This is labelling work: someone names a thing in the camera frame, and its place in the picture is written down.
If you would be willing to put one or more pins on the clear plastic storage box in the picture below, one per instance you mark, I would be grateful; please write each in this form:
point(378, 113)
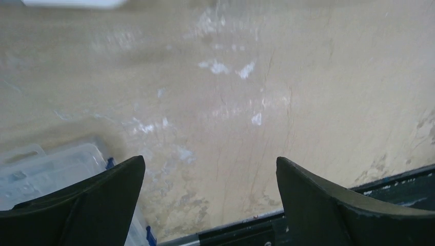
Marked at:
point(29, 173)

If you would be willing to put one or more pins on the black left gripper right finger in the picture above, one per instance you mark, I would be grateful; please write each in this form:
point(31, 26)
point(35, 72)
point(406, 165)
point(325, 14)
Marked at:
point(321, 212)

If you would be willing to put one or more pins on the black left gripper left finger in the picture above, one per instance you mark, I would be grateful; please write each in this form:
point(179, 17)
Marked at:
point(95, 211)

